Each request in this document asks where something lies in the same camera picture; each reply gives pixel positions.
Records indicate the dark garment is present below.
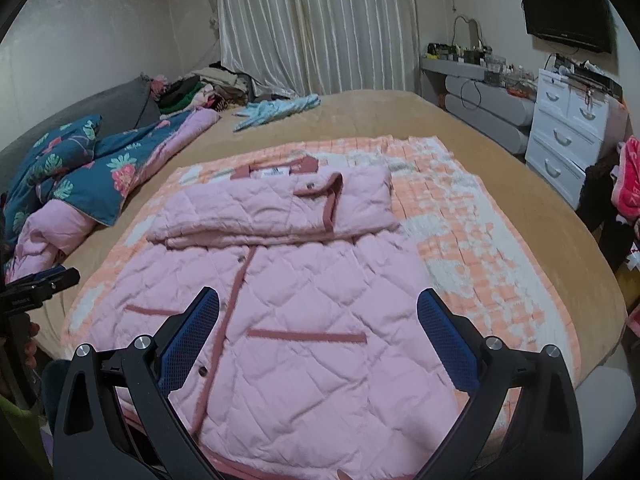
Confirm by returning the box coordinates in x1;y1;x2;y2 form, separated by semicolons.
580;160;636;281

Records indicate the black set-top box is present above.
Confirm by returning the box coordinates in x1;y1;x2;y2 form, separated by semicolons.
565;67;623;101

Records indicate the blue floral quilt pink lining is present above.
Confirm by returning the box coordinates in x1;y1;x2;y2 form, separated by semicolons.
5;109;221;286

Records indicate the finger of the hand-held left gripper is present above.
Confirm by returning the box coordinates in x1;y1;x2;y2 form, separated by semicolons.
0;266;81;313

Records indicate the pile of mixed clothes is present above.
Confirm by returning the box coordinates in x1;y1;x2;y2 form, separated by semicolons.
150;62;301;113

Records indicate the bed with tan cover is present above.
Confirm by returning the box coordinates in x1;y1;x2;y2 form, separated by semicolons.
30;90;628;396

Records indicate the white drawer cabinet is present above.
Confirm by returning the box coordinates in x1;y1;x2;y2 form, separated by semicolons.
525;67;628;211

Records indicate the clutter of small table bottles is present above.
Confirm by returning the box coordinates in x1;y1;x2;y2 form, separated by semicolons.
425;42;541;96

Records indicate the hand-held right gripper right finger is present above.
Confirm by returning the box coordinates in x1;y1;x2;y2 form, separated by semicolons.
416;287;583;480

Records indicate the blue floral pillow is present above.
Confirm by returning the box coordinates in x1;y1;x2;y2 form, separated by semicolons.
5;115;103;241

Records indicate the black wall television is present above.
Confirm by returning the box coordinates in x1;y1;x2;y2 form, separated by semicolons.
517;0;615;55

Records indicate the grey headboard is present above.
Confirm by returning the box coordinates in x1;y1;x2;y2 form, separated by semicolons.
0;76;161;161

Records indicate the orange checked blanket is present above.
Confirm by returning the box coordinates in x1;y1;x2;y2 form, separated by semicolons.
60;135;583;480

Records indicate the light blue garment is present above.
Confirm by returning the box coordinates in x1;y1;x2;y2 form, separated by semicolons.
232;94;321;132

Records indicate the white striped curtain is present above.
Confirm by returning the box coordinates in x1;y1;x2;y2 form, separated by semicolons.
215;0;421;98

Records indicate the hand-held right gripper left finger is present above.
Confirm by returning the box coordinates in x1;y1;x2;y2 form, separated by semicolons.
52;286;221;480

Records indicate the pink printed towel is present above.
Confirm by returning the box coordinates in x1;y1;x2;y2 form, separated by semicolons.
617;136;640;221

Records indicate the person's left hand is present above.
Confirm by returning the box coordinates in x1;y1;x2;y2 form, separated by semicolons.
25;321;42;371

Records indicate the pink quilted jacket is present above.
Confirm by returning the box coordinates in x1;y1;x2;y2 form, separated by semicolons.
107;156;493;480

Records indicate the grey dressing table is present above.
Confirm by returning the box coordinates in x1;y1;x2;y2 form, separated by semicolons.
420;55;537;156

